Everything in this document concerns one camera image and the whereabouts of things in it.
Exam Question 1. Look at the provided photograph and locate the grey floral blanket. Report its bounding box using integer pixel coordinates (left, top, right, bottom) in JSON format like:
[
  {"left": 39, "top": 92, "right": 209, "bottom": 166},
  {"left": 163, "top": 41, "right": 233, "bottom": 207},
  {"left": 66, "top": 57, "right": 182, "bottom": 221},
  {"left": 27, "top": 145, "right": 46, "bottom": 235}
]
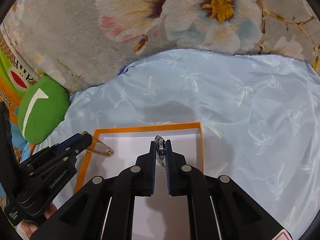
[{"left": 1, "top": 0, "right": 319, "bottom": 92}]

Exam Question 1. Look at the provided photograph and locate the light blue palm bedsheet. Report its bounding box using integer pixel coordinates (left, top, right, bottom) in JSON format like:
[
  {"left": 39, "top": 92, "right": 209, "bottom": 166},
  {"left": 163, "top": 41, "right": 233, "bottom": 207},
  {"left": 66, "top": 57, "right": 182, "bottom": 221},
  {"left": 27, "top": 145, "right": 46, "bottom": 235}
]
[{"left": 40, "top": 49, "right": 319, "bottom": 239}]

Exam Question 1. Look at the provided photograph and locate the orange green cartoon sheet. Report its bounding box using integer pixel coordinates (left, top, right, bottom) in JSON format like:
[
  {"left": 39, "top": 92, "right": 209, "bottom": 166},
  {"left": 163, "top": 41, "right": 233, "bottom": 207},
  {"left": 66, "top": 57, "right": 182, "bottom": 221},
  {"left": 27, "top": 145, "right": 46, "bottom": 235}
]
[{"left": 0, "top": 29, "right": 43, "bottom": 160}]

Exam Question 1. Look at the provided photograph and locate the green plush pillow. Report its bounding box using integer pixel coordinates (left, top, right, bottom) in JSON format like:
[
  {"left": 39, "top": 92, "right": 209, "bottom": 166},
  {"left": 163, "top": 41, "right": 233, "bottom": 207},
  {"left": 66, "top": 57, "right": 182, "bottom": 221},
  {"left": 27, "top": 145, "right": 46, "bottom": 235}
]
[{"left": 18, "top": 75, "right": 69, "bottom": 144}]

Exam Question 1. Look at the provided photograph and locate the silver wristwatch blue dial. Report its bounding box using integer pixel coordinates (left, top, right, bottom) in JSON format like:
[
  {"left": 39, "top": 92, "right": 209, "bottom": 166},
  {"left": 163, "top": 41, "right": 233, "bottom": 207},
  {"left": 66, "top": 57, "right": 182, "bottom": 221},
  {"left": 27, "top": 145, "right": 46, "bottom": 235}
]
[{"left": 154, "top": 135, "right": 166, "bottom": 168}]

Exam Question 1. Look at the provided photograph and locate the orange cardboard box tray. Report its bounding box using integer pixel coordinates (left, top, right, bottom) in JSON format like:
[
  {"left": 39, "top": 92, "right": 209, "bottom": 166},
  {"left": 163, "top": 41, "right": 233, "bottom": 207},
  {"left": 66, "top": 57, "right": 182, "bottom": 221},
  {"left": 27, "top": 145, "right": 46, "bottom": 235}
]
[{"left": 74, "top": 122, "right": 204, "bottom": 239}]

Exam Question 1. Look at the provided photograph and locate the gold chain bracelet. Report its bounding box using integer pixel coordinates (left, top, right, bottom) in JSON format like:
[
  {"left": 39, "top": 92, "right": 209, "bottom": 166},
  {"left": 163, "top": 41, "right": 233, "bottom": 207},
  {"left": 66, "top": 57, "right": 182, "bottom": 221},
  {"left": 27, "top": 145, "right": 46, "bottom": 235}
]
[{"left": 81, "top": 130, "right": 115, "bottom": 158}]

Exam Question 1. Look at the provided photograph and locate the person's left hand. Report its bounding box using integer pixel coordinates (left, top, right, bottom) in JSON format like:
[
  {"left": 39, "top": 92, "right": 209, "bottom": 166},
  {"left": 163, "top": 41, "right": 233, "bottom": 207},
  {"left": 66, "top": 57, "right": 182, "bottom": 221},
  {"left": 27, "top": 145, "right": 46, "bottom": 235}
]
[{"left": 16, "top": 203, "right": 57, "bottom": 239}]

